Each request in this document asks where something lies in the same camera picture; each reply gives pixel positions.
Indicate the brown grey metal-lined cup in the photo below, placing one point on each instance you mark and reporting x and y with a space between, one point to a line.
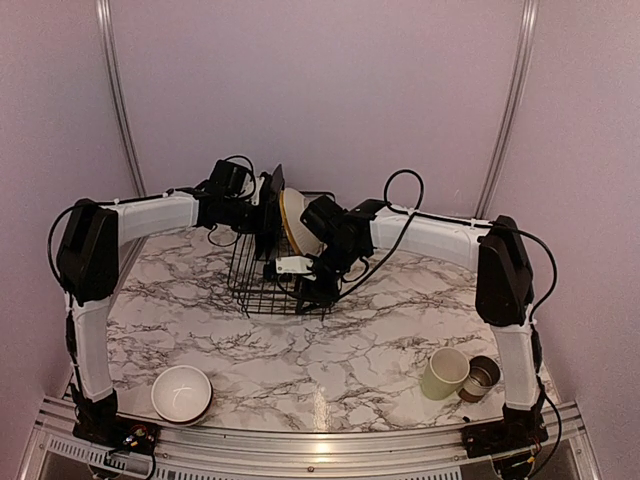
483 375

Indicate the light green mug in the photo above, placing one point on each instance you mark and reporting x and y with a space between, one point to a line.
445 372

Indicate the black wire dish rack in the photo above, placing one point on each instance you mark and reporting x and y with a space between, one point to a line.
254 293

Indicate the aluminium frame rail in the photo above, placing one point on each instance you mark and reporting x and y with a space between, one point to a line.
199 452

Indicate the white ceramic bowl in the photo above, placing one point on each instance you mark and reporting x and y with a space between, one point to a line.
181 394

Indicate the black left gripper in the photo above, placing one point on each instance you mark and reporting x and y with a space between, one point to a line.
253 228

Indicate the yellow polka dot plate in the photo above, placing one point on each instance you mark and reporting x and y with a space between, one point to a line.
283 213

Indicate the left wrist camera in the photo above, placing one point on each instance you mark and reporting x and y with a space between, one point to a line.
232 181

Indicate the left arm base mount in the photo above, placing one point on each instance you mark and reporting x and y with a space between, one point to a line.
98 422

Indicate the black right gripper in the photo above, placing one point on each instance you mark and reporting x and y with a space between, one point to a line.
320 295

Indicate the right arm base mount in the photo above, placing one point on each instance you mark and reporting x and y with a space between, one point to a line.
517 429

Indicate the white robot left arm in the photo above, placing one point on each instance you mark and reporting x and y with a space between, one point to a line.
88 263

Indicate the white square floral plate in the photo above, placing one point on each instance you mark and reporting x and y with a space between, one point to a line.
269 217

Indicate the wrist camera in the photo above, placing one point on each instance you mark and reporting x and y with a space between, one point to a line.
291 265
232 181

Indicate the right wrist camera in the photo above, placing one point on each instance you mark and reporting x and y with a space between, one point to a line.
291 265

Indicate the round brown rim floral plate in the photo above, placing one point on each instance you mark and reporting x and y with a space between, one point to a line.
305 242

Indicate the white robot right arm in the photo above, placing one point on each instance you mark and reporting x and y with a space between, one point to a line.
494 251

